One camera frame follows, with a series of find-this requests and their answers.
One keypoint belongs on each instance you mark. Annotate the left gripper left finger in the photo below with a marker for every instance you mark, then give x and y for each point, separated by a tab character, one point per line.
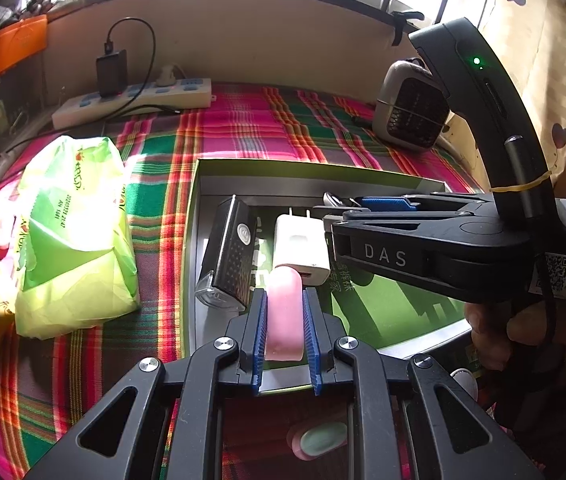
249	331

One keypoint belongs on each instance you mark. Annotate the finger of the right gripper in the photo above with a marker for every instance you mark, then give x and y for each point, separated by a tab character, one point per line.
422	221
401	202

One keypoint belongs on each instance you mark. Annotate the orange plastic tray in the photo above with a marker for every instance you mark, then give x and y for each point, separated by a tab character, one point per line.
22	40

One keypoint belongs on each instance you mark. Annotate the person right hand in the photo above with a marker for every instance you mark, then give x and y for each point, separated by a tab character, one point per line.
494	339

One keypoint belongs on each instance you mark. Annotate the cream heart pattern curtain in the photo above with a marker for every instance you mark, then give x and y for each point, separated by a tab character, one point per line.
529	38

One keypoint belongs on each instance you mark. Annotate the white power strip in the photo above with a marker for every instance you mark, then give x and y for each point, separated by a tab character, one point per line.
182	95

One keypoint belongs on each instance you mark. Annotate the pink mint round gadget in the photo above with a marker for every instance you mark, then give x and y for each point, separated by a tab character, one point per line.
311	441

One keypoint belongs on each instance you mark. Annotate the green cardboard box tray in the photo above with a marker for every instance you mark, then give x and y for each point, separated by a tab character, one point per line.
399	319

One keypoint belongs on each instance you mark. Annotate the green tissue pack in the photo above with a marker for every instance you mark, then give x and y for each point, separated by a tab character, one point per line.
75	261

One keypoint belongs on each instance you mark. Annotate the small beige desk fan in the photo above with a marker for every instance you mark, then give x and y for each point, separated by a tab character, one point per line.
410	110

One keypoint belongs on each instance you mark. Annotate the white charger cube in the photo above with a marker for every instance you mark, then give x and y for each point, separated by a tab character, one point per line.
299	242

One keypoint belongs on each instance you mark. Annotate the black bike light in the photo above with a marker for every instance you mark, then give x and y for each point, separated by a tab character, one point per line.
225	276

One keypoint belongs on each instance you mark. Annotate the pink soft bar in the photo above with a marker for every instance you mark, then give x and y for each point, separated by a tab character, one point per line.
285	316

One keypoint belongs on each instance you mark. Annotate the black power adapter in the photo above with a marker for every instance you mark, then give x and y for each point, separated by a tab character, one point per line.
112	75

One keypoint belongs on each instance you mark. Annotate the white disc green base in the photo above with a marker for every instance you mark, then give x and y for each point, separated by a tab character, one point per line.
467	381

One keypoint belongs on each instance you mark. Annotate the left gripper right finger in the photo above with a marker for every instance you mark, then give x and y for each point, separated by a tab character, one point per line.
330	353

